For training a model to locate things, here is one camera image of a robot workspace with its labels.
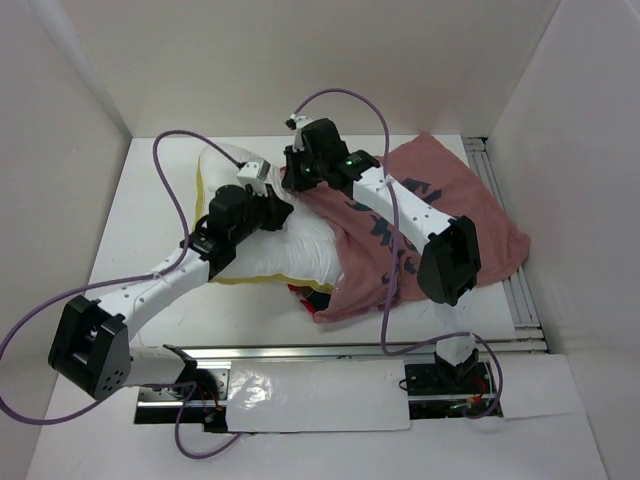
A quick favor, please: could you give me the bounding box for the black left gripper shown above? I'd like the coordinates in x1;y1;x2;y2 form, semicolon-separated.
230;182;293;245

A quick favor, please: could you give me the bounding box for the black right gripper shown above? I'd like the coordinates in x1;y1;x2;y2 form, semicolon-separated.
280;143;326;194

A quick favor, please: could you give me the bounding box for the white pillow with yellow edge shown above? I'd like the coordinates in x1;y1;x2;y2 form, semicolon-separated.
195;144;343;293

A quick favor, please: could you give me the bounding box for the red and pink patterned pillowcase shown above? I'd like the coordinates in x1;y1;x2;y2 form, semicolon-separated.
297;134;531;323

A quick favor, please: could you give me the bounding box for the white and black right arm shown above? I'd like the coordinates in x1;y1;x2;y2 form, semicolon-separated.
283;114;481;392

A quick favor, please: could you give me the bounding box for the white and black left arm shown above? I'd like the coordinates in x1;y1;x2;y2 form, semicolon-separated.
48;185;294;401

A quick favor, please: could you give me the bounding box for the white glossy cover plate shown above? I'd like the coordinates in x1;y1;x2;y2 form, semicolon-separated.
226;360;411;433

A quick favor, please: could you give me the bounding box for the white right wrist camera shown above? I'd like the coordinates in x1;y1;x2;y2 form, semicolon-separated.
285;113;313;152

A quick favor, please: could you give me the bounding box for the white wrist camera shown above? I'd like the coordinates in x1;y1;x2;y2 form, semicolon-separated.
236;158;271;197
285;113;313;152

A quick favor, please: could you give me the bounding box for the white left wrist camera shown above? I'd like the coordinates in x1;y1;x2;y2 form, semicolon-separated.
236;158;271;197

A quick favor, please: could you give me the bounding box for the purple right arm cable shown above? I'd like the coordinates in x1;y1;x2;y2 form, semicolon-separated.
285;88;501;419

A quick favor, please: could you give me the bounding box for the aluminium table edge rail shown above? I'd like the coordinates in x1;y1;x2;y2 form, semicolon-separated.
183;340;548;361

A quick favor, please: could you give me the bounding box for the aluminium side rail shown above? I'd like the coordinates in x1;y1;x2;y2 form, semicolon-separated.
462;137;550;354

